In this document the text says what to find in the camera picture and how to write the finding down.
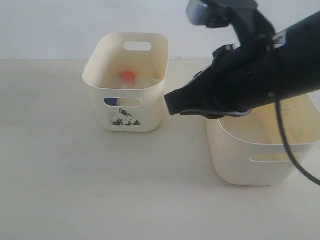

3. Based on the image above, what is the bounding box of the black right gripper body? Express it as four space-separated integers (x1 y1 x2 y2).
164 44 276 119

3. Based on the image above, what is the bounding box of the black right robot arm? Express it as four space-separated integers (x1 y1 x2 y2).
164 13 320 119

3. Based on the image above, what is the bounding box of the black cable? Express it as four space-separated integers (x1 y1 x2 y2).
273 93 320 186

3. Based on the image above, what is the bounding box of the orange cap tube back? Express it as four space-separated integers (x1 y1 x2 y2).
119 71 135 90

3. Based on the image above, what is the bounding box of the blue cap tube front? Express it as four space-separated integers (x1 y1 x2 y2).
104 97 142 107

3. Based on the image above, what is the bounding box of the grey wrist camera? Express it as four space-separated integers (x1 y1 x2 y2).
185 0 230 29

